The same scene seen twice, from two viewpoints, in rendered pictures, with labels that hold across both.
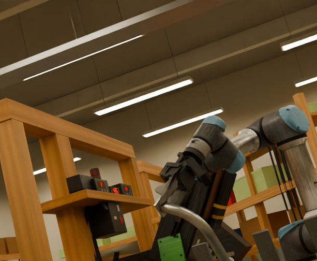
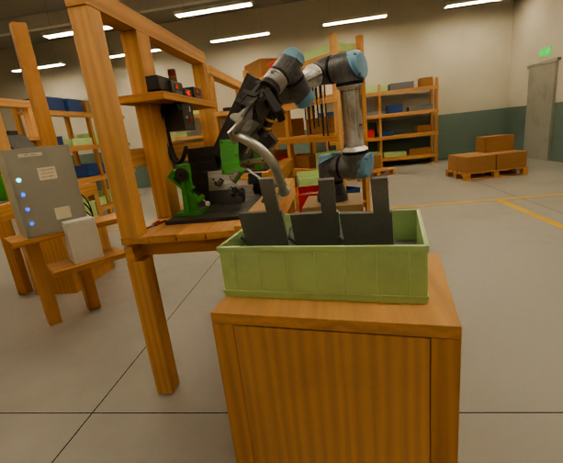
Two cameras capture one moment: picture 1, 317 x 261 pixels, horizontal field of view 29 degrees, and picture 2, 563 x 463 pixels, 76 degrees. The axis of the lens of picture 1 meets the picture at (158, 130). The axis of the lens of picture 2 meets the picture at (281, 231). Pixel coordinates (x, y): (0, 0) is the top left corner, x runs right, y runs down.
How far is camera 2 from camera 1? 0.67 m
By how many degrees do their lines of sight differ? 29
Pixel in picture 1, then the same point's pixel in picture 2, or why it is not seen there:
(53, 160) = (132, 56)
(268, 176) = not seen: hidden behind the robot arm
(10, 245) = not seen: hidden behind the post
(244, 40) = not seen: outside the picture
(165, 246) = (225, 147)
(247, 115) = (286, 40)
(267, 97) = (301, 29)
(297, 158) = (351, 100)
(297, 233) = (334, 163)
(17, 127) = (94, 15)
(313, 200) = (354, 139)
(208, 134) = (287, 67)
